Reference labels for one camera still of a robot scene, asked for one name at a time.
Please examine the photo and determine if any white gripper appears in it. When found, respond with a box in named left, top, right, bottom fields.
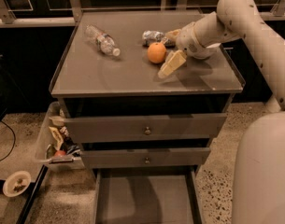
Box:
left=158, top=21, right=211, bottom=78

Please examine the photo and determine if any orange fruit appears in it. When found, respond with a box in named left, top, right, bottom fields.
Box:
left=147, top=43, right=166, bottom=63

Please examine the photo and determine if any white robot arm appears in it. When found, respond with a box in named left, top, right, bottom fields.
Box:
left=158, top=0, right=285, bottom=224

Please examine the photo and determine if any grey drawer cabinet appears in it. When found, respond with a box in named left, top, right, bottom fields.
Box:
left=49, top=10, right=246, bottom=224

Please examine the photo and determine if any grey top drawer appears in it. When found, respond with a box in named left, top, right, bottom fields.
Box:
left=64, top=113, right=227, bottom=143

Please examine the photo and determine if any grey drawer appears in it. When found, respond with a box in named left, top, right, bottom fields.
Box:
left=81, top=147, right=210, bottom=169
left=64, top=113, right=227, bottom=143
left=93, top=166, right=206, bottom=224

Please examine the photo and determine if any grey middle drawer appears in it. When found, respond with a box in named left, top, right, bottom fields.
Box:
left=81, top=147, right=210, bottom=169

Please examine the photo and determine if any grey bottom drawer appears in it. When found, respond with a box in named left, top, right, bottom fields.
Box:
left=93, top=166, right=206, bottom=224

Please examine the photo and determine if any white ceramic bowl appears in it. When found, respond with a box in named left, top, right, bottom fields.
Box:
left=193, top=43, right=221, bottom=60

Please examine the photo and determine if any crumpled silver snack bag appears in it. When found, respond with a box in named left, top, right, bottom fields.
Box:
left=142, top=30, right=176, bottom=48

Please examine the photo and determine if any clear plastic water bottle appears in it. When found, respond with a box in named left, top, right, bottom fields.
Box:
left=85, top=25, right=121, bottom=57

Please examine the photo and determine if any yellow snack packet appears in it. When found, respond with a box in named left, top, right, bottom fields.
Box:
left=49, top=127, right=64, bottom=150

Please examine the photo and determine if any red round item in bin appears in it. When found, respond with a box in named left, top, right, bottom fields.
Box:
left=54, top=150, right=66, bottom=157

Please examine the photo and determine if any clear plastic storage bin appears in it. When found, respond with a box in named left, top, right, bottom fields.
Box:
left=34, top=102, right=84, bottom=172

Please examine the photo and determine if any metal railing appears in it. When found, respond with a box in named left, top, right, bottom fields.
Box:
left=0, top=0, right=285, bottom=29

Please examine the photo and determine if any black floor cable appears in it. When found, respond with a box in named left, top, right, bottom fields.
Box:
left=0, top=117, right=17, bottom=166

